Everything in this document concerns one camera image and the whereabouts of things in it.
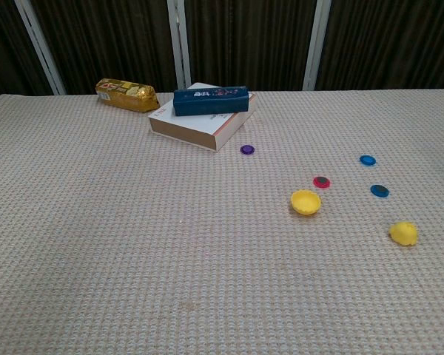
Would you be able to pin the small yellow piece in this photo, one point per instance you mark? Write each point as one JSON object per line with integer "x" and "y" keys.
{"x": 403, "y": 233}

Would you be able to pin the gold foil snack packet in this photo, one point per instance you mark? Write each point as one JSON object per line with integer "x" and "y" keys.
{"x": 126, "y": 94}

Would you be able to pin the white frame post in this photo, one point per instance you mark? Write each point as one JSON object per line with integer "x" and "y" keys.
{"x": 178, "y": 44}
{"x": 40, "y": 48}
{"x": 316, "y": 44}

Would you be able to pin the blue printed pencil case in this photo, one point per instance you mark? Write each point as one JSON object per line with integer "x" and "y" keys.
{"x": 207, "y": 101}

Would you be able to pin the yellow cap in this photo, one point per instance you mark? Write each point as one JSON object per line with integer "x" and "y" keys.
{"x": 305, "y": 202}

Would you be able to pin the white thick book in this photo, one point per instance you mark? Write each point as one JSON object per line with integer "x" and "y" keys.
{"x": 192, "y": 127}

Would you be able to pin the black pleated curtain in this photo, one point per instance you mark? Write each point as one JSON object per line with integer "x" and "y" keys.
{"x": 251, "y": 37}

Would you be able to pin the purple small cap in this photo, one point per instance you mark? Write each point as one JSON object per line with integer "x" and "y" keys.
{"x": 247, "y": 149}

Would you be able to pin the dark blue small cap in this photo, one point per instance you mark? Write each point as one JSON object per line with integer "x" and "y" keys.
{"x": 379, "y": 191}

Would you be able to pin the beige woven tablecloth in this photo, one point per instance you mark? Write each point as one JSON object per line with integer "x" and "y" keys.
{"x": 133, "y": 240}

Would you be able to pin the pink small cap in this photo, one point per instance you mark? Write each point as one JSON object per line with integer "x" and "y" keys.
{"x": 322, "y": 182}

